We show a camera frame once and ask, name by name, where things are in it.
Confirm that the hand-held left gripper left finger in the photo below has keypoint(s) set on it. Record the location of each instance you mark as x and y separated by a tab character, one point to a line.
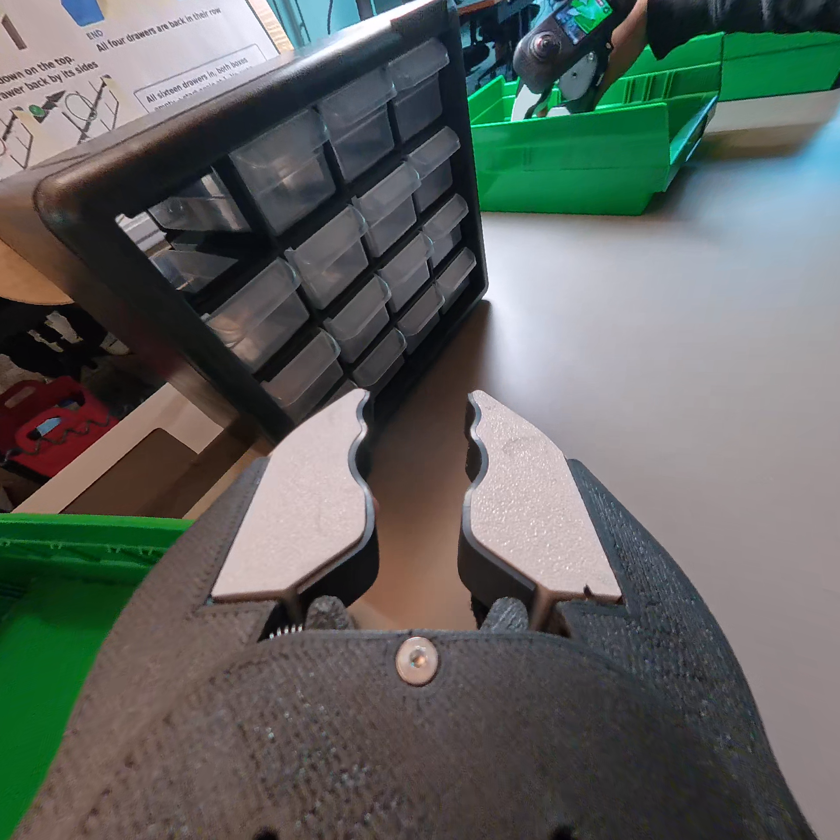
295	505

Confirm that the black office chair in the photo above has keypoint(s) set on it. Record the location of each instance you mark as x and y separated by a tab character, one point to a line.
489	39

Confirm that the green storage bin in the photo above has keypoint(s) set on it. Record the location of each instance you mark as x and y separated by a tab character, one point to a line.
774	65
52	656
577	170

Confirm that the person's right hand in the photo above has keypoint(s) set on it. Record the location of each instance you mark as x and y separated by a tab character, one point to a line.
631	39

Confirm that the red case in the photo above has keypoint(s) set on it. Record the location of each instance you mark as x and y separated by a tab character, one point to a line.
39	413

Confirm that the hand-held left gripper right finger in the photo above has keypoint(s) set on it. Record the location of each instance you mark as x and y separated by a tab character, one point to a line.
531	505

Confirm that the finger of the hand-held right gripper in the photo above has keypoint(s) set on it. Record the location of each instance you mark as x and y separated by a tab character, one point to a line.
533	102

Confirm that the round wooden stool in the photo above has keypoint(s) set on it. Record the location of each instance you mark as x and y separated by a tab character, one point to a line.
26	275

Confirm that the white low table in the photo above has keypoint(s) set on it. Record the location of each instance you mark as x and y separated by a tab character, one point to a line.
164	459

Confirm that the person's right forearm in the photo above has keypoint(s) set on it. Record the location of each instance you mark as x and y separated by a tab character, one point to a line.
741	19

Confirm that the grid of small cabinet drawers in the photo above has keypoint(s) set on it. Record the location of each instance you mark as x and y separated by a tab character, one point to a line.
282	170

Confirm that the printed instruction sheet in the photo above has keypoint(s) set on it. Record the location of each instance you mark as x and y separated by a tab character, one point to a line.
98	65

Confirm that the black drawer cabinet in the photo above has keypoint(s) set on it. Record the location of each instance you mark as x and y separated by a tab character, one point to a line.
131	164

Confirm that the brown cardboard board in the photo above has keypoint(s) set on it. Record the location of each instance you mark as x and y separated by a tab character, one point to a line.
269	19

